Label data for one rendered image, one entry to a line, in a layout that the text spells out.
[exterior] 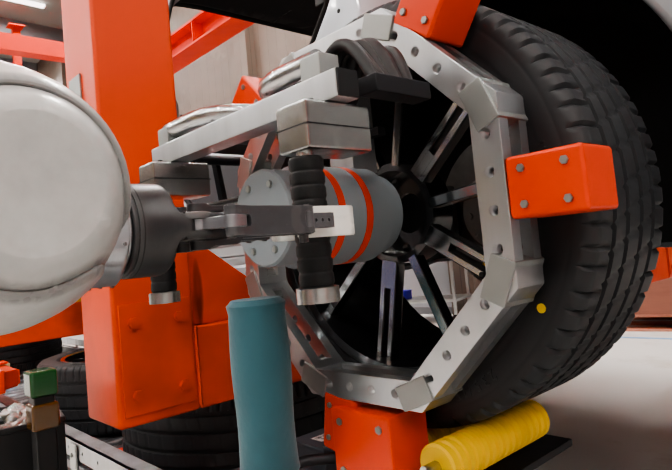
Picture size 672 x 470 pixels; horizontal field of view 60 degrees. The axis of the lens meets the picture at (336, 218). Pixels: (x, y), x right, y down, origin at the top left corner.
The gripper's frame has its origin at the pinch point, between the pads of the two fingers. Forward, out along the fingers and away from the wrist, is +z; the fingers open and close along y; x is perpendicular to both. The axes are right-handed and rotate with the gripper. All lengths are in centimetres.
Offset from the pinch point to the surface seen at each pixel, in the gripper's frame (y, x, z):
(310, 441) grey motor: -48, -40, 35
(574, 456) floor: -60, -82, 162
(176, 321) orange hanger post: -59, -13, 14
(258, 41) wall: -653, 330, 477
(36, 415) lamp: -53, -23, -13
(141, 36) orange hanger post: -60, 42, 11
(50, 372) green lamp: -53, -17, -11
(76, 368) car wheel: -161, -33, 27
